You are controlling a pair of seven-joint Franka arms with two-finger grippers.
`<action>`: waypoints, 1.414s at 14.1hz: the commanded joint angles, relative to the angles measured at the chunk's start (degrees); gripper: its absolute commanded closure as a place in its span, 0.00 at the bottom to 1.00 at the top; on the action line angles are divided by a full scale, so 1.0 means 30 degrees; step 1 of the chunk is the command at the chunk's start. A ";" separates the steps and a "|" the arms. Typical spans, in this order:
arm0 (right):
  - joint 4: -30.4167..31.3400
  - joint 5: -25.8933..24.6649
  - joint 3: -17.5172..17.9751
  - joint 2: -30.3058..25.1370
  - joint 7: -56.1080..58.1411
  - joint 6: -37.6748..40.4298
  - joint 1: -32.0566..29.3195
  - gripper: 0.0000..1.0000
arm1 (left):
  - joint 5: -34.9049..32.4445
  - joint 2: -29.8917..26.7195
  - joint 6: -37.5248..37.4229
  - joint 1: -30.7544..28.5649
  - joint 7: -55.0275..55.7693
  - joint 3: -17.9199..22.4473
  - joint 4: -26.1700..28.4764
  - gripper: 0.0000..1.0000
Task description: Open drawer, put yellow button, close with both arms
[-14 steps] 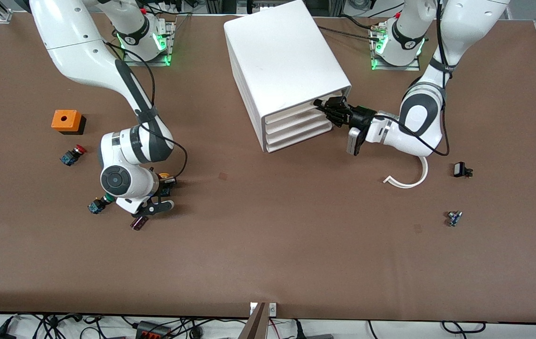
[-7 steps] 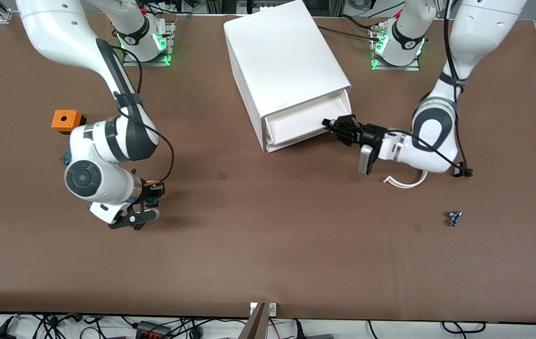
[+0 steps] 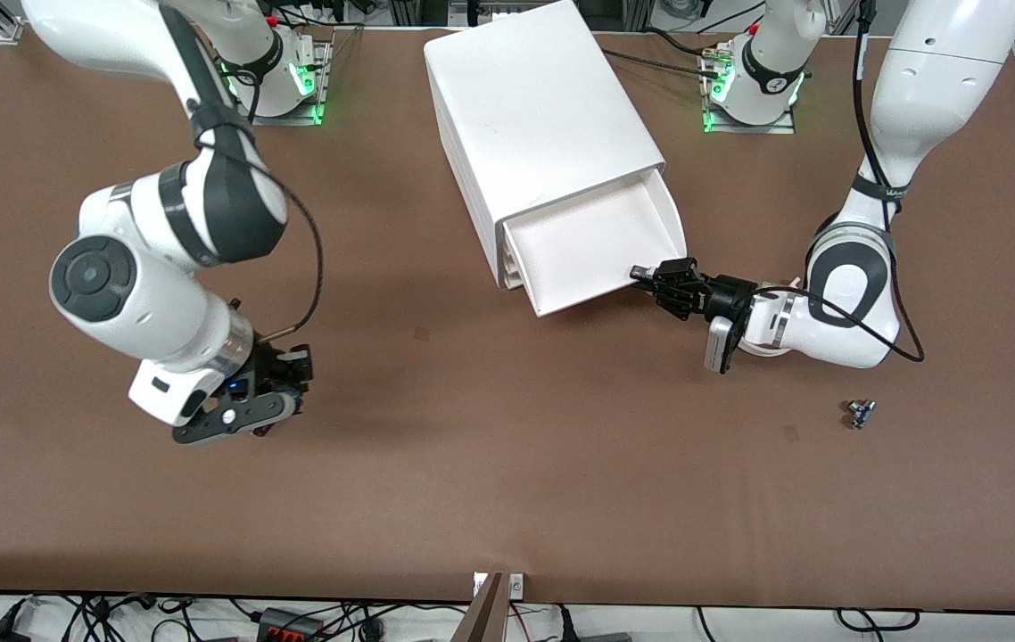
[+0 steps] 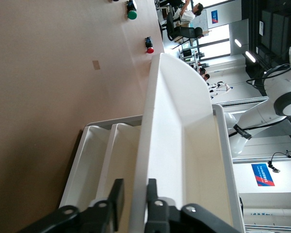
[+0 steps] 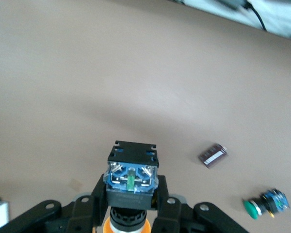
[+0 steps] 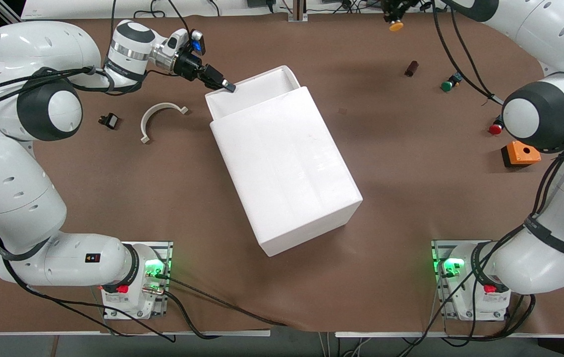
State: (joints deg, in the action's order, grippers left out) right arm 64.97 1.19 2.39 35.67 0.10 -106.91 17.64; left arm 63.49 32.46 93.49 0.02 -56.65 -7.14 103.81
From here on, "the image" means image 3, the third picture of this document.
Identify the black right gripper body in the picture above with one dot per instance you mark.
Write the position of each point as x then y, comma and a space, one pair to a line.
273, 366

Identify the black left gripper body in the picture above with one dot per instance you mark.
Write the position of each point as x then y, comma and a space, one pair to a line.
727, 293

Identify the white plastic drawer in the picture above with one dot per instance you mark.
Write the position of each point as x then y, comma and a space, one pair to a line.
597, 245

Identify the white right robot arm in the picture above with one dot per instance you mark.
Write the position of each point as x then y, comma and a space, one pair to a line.
160, 259

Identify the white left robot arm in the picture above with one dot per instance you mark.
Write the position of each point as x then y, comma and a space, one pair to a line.
846, 303

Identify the white plastic drawer cabinet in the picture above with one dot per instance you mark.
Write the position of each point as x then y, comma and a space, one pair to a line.
534, 116

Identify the chrome metal tee fitting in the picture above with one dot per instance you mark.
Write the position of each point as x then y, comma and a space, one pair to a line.
860, 414

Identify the black power strip red switches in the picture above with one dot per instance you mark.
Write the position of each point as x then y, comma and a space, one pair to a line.
289, 622

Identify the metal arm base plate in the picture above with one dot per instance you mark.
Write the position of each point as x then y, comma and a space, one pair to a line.
711, 125
318, 80

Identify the wooden post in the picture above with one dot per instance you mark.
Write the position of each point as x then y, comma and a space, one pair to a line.
482, 615

